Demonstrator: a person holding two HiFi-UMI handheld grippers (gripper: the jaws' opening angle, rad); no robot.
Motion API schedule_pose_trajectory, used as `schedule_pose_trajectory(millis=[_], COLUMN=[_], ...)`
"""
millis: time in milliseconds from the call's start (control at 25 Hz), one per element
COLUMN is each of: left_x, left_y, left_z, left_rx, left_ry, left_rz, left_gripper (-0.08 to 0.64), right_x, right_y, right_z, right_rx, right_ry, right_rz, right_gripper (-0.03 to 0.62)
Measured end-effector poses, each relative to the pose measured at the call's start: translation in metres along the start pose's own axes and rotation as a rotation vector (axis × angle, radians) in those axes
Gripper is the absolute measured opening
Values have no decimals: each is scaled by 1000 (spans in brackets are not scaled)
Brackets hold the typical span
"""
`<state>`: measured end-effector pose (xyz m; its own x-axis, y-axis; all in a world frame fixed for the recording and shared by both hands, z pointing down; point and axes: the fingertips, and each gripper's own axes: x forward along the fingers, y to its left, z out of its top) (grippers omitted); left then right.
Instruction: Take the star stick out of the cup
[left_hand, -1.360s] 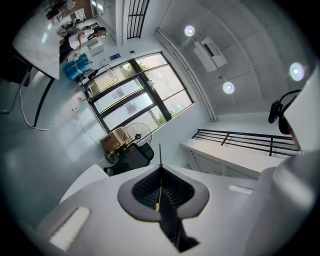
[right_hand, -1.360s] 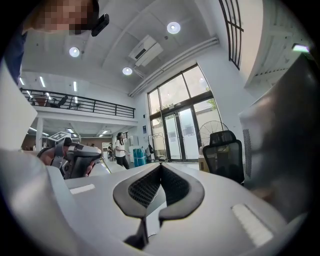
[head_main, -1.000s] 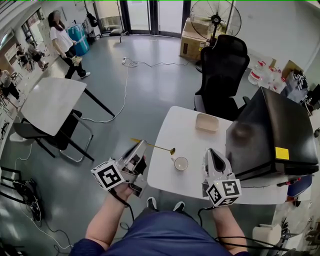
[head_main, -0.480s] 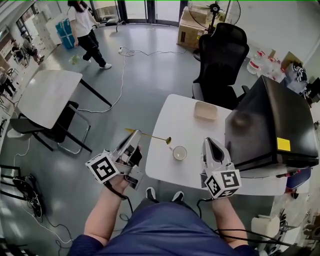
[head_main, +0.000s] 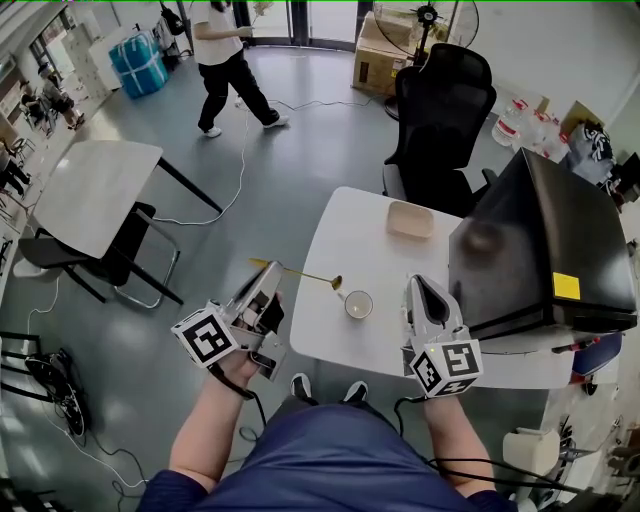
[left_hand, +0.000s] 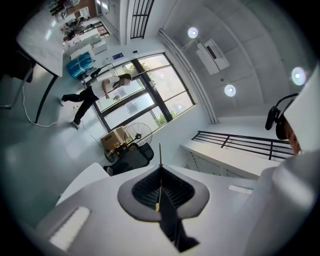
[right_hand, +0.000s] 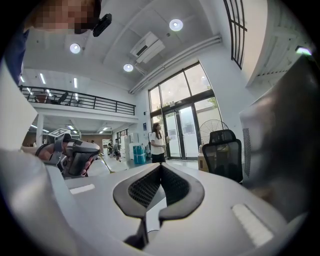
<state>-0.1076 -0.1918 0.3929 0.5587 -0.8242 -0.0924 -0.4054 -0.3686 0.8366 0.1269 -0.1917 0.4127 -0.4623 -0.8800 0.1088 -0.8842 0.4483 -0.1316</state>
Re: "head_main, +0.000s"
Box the black metal frame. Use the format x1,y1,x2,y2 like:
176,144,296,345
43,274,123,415
0,329,46,401

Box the person's left black shoe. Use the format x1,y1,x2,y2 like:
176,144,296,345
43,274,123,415
290,372,314,401

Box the black mesh office chair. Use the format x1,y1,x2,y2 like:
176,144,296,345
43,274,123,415
382,43,499,219

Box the black floor cable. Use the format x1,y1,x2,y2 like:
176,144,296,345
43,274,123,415
272,94,389,113

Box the brown cardboard box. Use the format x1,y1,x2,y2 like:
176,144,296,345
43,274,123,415
351,9,426,96

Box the beige food container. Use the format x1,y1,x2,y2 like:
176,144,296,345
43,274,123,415
385,200,435,242

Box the person's black shoe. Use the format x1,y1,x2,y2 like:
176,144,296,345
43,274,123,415
343,380,370,405
290,372,314,401

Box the black hanging bag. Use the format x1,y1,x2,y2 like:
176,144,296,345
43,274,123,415
159,4,184,37

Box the black standing fan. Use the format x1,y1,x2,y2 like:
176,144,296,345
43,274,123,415
372,0,481,121

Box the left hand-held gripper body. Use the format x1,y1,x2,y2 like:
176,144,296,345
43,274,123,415
170,298,289,383

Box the person's dark trousers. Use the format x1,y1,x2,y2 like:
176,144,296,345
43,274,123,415
282,394,389,417

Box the navy blue padded chair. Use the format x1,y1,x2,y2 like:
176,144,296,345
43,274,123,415
569,332,624,384

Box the black framed glass door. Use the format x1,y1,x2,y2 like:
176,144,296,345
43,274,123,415
287,0,376,49

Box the black cable bundle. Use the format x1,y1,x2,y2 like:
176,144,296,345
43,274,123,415
24,349,92,436

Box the clear plastic water jug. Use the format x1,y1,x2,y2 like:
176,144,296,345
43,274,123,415
491,98,532,148
530,110,569,157

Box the person's left hand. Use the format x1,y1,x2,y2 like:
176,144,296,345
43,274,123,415
244,294,278,327

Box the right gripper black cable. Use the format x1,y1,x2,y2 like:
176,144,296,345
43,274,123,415
394,397,576,494

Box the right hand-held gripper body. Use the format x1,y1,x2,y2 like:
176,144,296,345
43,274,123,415
399,319,484,400

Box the black chair with metal frame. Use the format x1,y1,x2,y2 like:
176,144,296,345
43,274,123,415
14,202,184,309

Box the black box-shaped appliance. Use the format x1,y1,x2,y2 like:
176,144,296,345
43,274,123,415
448,147,640,347

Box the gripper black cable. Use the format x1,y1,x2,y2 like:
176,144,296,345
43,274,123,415
394,397,576,494
207,364,269,446

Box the white storage cabinet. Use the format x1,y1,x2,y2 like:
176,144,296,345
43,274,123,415
62,22,124,101

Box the black white patterned bag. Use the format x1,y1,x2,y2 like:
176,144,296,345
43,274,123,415
569,122,617,172

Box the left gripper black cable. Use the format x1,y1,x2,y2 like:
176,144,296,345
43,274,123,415
207,364,269,446

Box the brown cardboard sheet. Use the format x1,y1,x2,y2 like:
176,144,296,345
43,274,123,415
559,99,607,132

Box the thin white cable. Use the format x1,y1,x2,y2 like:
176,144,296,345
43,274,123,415
25,277,150,490

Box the person's right forearm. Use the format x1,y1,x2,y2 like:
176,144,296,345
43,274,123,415
423,394,496,499

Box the grey table with black legs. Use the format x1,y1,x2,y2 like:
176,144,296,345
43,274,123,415
32,139,224,306

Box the person's navy blue clothing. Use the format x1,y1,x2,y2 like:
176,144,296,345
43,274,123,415
142,402,519,512

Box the person's right black shoe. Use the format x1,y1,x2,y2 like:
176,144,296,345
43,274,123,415
343,380,370,405

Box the blue wrapped bag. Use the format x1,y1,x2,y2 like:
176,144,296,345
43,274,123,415
108,29,170,100

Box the cream round stool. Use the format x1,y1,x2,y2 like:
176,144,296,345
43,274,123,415
502,427,562,474

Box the gold spoon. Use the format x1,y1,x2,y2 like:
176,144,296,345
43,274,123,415
248,257,344,292

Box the person's left forearm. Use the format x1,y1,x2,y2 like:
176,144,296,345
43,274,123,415
168,349,261,494

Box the white floor cable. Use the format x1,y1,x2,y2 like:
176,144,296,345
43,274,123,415
151,99,251,227

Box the dark cola bottle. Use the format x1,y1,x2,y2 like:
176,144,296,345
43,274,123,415
549,335,601,355

